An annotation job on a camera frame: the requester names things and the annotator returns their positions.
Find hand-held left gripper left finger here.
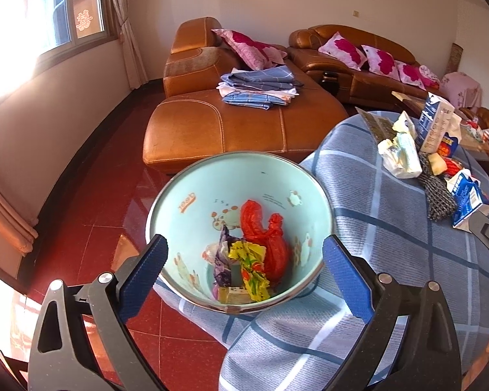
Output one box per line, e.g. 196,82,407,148
28,234,170,391

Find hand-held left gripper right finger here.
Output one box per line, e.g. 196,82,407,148
322,234,461,391

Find blue white crushed carton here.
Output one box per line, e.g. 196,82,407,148
446,170,489,229

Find grey knitted cloth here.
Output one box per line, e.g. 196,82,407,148
416,151,457,223

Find purple snack wrapper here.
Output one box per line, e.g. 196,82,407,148
214,225,245,290

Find red plastic bag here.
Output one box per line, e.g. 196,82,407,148
240,199,292,283

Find tan cardboard box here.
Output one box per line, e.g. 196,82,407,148
218,286,249,305

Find pale yellow foam piece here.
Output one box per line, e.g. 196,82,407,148
428,154,448,176

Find mint green cartoon bin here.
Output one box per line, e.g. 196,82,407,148
146,152,335,314

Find yellow snack wrapper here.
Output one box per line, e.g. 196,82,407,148
227,241,272,301

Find pale green plastic bag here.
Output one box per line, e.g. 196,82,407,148
378,112,422,179

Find blue plaid tablecloth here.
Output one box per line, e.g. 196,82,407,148
163,110,489,391

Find blue white milk carton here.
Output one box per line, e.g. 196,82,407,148
436,104,462,159

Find brown leather armchair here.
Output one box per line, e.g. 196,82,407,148
460,106,489,139

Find white blue tall carton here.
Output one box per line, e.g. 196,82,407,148
416,94,443,153

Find pink cloth cover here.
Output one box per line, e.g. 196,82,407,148
442,72,482,109

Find pink curtain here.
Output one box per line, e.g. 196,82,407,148
0,171,39,255
108,0,149,90

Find wooden coffee table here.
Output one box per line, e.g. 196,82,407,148
391,90,489,180

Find brown leather chaise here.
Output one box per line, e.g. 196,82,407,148
142,17,349,174

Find rolled bamboo mat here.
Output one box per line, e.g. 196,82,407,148
448,44,465,75

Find folded blue bed sheets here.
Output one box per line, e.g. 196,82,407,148
217,65,304,111

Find brown leather sofa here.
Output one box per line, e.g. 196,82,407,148
287,24,451,109

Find large pink floral pillow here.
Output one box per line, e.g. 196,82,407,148
211,28,288,71

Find sliding glass window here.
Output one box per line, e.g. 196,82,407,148
0,0,119,102

